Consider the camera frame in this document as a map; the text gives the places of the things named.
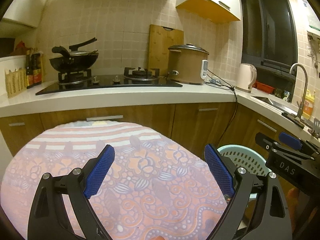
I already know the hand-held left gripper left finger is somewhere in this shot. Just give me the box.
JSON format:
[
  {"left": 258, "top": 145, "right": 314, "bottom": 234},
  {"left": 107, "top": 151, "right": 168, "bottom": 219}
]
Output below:
[{"left": 28, "top": 144, "right": 116, "bottom": 240}]

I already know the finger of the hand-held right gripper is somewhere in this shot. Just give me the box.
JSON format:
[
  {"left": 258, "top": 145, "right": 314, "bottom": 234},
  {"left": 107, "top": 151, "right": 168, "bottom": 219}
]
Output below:
[
  {"left": 255, "top": 132, "right": 316, "bottom": 161},
  {"left": 279, "top": 132, "right": 320, "bottom": 157}
]

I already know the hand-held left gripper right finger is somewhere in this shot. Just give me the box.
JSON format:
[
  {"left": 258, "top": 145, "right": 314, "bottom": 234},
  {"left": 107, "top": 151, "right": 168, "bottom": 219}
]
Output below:
[{"left": 204, "top": 144, "right": 293, "bottom": 240}]

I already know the light green plastic waste basket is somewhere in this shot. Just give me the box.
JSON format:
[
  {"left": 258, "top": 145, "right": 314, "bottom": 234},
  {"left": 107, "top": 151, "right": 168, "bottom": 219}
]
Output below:
[{"left": 217, "top": 144, "right": 273, "bottom": 201}]

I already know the yellow detergent bottle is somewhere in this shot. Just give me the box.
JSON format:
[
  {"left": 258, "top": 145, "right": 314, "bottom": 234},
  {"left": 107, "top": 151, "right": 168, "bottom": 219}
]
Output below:
[{"left": 301, "top": 90, "right": 316, "bottom": 120}]

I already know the steel sink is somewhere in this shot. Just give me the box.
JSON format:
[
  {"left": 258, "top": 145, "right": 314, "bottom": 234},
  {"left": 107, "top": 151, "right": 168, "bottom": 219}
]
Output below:
[{"left": 251, "top": 95, "right": 298, "bottom": 113}]

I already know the floral patterned tablecloth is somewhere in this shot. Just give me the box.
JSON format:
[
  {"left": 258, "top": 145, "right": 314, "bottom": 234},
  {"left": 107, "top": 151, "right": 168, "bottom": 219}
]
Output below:
[{"left": 0, "top": 121, "right": 229, "bottom": 240}]

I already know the red plastic tray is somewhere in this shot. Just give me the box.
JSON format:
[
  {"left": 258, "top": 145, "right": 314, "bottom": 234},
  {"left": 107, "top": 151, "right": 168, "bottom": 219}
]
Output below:
[{"left": 255, "top": 81, "right": 275, "bottom": 93}]

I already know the steel sink faucet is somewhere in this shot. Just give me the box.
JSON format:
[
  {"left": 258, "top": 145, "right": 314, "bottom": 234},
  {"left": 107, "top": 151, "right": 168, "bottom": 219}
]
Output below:
[{"left": 282, "top": 63, "right": 309, "bottom": 128}]

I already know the white electric kettle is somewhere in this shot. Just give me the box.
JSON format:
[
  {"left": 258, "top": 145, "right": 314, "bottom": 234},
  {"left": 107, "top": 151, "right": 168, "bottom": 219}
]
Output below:
[{"left": 235, "top": 63, "right": 257, "bottom": 93}]

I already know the wooden base cabinet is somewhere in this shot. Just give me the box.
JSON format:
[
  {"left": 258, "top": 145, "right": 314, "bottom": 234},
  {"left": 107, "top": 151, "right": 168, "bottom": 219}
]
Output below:
[{"left": 0, "top": 101, "right": 320, "bottom": 155}]

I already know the black glass gas hob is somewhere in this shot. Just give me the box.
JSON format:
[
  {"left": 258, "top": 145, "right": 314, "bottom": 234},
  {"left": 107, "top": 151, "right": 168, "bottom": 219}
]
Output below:
[{"left": 35, "top": 67, "right": 183, "bottom": 96}]

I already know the brown rice cooker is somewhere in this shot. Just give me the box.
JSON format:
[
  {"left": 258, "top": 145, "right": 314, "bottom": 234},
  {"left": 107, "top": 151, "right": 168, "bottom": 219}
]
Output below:
[{"left": 167, "top": 44, "right": 209, "bottom": 85}]

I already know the dark window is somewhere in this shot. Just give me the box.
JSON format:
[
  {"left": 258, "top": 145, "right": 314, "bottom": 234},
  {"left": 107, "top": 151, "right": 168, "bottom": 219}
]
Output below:
[{"left": 239, "top": 0, "right": 299, "bottom": 74}]

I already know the black wok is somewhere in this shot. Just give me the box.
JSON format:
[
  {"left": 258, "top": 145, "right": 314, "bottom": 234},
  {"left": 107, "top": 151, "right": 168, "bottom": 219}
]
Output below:
[{"left": 49, "top": 45, "right": 99, "bottom": 73}]

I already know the woven utensil basket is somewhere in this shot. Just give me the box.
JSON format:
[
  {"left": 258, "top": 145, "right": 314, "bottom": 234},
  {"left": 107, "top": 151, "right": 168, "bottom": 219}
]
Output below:
[{"left": 5, "top": 68, "right": 27, "bottom": 98}]

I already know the wooden cutting board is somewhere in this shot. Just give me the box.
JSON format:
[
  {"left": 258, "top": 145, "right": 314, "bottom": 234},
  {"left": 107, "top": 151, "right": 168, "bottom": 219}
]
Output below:
[{"left": 149, "top": 24, "right": 184, "bottom": 77}]

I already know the black power cable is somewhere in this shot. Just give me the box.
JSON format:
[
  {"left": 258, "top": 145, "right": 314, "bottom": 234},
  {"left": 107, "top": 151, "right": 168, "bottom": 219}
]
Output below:
[{"left": 207, "top": 70, "right": 237, "bottom": 144}]

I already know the wok lid with black handle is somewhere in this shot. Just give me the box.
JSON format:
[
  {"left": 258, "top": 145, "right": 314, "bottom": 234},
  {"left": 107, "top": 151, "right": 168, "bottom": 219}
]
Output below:
[{"left": 52, "top": 37, "right": 98, "bottom": 57}]

